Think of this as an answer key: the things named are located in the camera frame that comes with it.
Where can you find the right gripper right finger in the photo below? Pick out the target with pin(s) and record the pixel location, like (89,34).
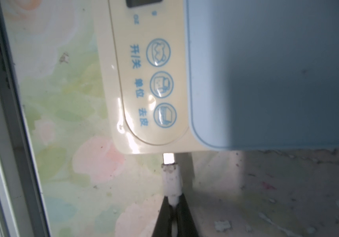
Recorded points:
(184,225)

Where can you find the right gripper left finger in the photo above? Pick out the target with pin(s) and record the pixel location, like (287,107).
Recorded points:
(166,216)

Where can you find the blue electronic scale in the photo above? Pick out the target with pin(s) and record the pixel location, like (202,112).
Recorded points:
(184,76)

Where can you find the aluminium rail frame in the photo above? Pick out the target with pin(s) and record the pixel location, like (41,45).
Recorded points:
(22,211)

